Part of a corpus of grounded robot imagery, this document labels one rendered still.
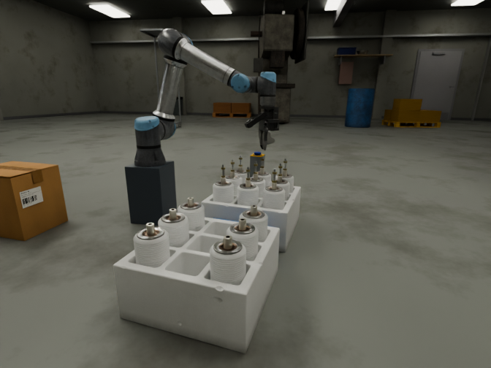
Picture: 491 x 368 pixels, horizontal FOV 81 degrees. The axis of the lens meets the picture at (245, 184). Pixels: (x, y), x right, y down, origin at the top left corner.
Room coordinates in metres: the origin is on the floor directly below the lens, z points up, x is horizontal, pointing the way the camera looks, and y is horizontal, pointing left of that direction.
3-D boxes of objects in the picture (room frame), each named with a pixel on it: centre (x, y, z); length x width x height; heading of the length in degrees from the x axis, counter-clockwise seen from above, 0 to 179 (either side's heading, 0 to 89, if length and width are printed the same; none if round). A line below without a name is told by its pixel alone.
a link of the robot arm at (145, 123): (1.45, 0.48, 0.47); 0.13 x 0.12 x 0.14; 168
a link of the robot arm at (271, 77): (1.45, -0.10, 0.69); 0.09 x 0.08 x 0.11; 78
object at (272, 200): (1.19, -0.12, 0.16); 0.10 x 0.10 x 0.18
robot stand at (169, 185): (1.44, 0.49, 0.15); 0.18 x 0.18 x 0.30; 81
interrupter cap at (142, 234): (0.75, 0.27, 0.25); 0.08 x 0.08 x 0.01
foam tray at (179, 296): (0.83, 0.12, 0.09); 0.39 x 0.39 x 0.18; 72
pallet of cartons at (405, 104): (7.32, -4.07, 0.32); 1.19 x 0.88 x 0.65; 81
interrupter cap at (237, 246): (0.68, 0.04, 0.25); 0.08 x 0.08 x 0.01
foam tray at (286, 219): (1.34, -0.05, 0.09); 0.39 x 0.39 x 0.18; 72
